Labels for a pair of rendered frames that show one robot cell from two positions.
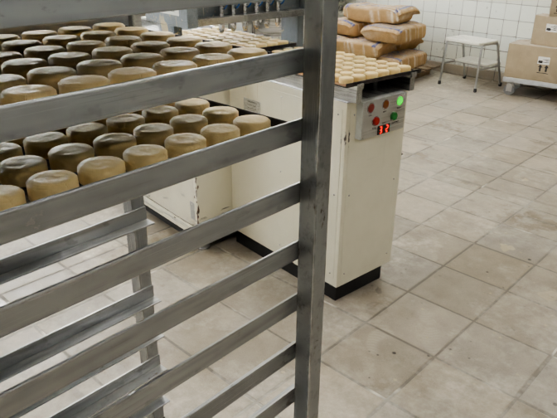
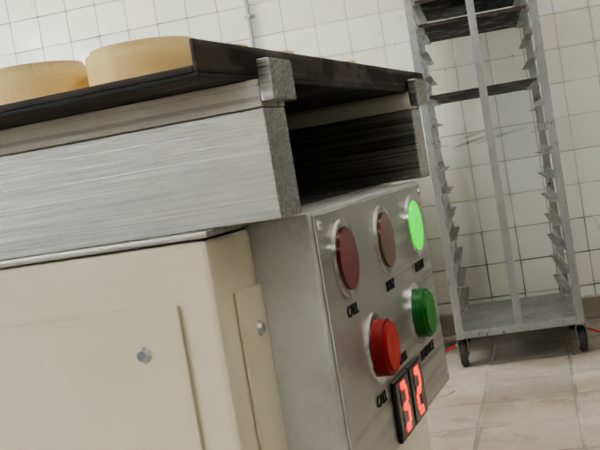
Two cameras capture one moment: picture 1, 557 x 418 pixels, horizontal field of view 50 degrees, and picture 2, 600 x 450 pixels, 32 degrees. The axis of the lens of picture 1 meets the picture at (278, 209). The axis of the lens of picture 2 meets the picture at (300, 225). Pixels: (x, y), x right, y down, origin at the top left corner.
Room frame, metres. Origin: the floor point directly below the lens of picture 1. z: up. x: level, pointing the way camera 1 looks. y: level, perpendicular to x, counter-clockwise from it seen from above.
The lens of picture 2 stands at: (1.62, -0.05, 0.86)
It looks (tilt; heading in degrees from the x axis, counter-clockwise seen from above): 3 degrees down; 330
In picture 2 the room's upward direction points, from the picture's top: 9 degrees counter-clockwise
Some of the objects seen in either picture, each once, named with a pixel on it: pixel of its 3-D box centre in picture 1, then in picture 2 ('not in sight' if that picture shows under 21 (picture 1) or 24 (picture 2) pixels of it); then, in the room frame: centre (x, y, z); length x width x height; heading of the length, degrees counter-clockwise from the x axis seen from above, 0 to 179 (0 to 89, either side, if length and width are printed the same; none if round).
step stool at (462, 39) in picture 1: (472, 61); not in sight; (5.89, -1.88, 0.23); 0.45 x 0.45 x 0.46; 39
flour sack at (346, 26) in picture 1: (353, 24); not in sight; (6.57, -0.78, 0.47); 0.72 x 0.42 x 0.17; 137
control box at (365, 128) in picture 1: (380, 114); (368, 316); (2.12, -0.37, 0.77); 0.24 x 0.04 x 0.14; 131
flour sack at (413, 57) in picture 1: (396, 59); not in sight; (6.19, -1.19, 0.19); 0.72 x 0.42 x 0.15; 141
